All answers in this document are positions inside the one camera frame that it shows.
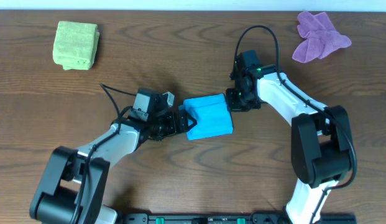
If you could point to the folded green cloth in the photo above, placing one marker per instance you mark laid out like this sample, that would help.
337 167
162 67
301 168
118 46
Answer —
75 45

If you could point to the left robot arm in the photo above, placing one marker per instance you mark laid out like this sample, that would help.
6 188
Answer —
72 185

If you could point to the blue microfiber cloth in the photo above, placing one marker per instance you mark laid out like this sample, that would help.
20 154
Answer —
212 116

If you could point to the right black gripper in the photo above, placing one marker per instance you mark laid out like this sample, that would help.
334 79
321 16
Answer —
231 99

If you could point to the purple crumpled cloth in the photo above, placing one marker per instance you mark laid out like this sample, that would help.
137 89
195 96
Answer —
320 37

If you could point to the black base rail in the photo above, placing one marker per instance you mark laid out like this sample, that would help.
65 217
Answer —
257 218

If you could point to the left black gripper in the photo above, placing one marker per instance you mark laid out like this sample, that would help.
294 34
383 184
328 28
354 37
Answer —
183 123

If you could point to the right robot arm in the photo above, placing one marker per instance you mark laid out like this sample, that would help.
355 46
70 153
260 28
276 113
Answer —
322 153

